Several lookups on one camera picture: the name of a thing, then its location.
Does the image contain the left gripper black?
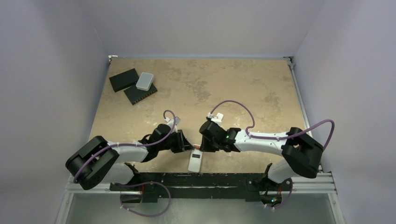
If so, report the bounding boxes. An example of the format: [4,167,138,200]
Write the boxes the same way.
[157,129,194,153]

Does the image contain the white red remote control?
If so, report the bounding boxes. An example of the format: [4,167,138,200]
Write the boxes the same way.
[188,149,203,173]

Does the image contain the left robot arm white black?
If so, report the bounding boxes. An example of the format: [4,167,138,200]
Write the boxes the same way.
[65,124,193,191]

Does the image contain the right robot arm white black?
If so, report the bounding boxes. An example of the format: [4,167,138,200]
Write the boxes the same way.
[199,120,324,190]

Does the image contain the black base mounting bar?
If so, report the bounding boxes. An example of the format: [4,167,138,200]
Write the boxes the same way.
[110,173,292,203]

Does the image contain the black box with slots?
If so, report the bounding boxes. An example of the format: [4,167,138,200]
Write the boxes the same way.
[124,84,157,105]

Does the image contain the translucent grey plastic case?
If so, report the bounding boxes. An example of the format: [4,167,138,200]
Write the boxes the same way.
[135,72,154,91]

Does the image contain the black box upper left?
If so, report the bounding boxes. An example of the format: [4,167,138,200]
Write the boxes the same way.
[109,68,139,92]

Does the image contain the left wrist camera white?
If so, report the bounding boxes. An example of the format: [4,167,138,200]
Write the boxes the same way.
[164,116,181,133]

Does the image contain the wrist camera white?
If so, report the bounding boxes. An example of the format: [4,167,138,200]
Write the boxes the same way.
[164,116,181,133]
[207,113,224,126]

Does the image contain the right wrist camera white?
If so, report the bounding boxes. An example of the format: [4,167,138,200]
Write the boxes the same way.
[207,113,224,126]

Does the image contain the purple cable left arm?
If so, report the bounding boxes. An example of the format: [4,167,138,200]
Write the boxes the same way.
[73,110,177,184]

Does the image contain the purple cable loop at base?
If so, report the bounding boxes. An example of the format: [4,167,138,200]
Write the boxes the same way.
[120,181,173,217]

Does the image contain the aluminium frame rail right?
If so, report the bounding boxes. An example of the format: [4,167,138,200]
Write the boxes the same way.
[284,56,338,194]

